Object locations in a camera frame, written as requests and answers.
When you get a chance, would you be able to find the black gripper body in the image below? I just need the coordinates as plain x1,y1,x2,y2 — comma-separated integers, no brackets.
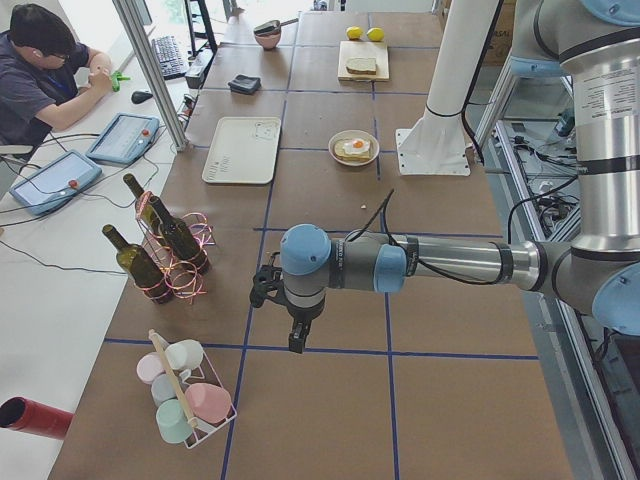
252,252,324,325

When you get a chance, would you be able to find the bread slice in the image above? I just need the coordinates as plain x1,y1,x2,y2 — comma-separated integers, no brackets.
333,138,371,162
345,57,377,75

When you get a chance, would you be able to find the fried egg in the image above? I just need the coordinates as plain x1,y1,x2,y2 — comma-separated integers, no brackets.
342,138,370,156

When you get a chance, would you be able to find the white round plate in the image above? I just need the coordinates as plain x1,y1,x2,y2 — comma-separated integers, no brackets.
328,130,380,167

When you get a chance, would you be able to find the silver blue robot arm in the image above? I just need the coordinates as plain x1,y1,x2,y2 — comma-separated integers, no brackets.
249,1,639,353

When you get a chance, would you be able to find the cream bear tray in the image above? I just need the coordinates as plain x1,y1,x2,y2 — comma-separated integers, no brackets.
201,116,281,185

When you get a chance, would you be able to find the middle green wine bottle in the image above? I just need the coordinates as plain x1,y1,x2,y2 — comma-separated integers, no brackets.
150,195,210,274

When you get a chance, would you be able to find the green wine bottle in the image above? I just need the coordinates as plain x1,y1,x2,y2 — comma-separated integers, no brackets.
150,195,210,274
102,224,173,304
123,173,160,237

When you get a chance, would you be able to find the white cup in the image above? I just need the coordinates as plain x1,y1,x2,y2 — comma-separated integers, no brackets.
165,339,204,371

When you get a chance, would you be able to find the salmon pink cup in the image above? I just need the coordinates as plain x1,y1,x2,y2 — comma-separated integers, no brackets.
185,383,232,424

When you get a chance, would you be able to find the front green wine bottle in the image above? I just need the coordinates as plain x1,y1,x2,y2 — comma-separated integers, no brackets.
102,224,173,304

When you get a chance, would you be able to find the rear green wine bottle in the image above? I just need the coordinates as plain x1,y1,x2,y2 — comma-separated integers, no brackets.
123,173,160,237

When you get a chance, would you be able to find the light pink cup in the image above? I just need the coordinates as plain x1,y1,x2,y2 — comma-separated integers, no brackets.
136,352,165,385

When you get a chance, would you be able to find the grey cup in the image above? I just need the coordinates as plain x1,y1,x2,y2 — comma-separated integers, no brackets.
151,373,177,407

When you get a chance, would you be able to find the mint green cup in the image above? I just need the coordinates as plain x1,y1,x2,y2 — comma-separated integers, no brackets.
155,399,193,444

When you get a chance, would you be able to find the grey folded cloth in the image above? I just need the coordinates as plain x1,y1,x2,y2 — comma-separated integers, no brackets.
228,74,261,95

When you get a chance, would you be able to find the far blue teach pendant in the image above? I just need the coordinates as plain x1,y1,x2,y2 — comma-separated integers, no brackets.
86,113,160,166

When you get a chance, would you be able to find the blue teach pendant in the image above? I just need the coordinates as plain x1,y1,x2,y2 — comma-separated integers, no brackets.
86,113,160,166
9,150,102,216

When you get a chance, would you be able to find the black computer mouse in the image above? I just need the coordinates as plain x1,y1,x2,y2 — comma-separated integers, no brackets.
130,90,153,105

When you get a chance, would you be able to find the near blue teach pendant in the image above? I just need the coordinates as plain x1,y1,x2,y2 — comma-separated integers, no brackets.
9,150,102,216

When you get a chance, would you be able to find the wooden cutting board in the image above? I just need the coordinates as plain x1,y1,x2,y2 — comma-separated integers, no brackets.
337,41,390,81

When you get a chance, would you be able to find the pink bowl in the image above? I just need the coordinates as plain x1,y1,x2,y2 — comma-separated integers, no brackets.
253,20,281,50

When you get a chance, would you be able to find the black keyboard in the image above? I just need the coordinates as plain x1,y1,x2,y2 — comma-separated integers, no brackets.
151,35,189,80

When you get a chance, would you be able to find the left yellow lemon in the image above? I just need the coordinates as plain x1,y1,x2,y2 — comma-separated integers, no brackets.
346,26,363,40

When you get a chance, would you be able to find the yellow lemon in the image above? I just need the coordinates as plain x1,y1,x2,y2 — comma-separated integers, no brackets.
346,26,363,40
366,27,385,42

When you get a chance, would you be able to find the right yellow lemon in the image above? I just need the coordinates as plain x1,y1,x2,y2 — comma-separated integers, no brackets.
366,27,385,42

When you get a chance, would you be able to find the red cylinder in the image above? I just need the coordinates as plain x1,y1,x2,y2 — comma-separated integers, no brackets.
1,397,74,440

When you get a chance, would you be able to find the seated person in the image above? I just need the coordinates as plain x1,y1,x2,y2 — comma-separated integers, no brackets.
1,3,113,147

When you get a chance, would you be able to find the cardboard box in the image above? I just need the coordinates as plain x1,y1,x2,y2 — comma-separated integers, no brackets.
483,0,516,66

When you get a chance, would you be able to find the copper wire bottle rack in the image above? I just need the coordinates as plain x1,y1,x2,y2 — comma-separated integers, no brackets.
136,191,211,303

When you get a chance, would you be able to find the white wire cup rack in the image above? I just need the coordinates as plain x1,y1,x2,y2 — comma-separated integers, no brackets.
136,330,237,449

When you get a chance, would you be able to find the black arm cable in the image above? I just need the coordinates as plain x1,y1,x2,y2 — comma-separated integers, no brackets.
344,188,511,286

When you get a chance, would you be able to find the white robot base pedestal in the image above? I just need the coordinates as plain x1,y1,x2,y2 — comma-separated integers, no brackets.
396,0,502,176

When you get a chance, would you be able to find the aluminium frame post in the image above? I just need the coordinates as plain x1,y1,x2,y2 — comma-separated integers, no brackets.
112,0,188,152

